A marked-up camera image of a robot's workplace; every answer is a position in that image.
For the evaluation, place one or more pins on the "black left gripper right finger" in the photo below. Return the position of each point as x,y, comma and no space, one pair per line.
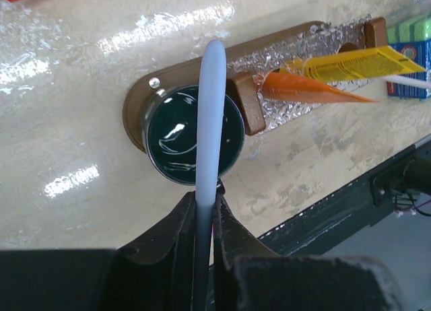
247,275

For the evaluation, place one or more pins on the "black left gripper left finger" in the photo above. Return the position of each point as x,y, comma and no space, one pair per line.
152,272

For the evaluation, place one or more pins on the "dark green mug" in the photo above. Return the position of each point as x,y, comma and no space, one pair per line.
170,134

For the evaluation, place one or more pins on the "clear acrylic toothbrush holder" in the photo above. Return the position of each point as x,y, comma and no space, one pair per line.
358,34

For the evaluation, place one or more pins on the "orange toothpaste tube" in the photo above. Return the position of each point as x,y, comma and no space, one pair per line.
298,88

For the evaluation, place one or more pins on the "yellow toothpaste tube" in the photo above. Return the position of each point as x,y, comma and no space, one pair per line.
357,64

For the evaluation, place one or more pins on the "white toothbrush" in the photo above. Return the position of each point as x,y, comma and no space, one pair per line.
407,81

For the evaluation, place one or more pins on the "oval wooden tray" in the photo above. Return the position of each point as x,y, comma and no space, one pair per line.
141,115

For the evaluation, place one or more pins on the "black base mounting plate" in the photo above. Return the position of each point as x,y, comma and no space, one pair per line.
392,186

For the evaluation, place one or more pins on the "green blue carton box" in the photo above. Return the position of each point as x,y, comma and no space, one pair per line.
409,35

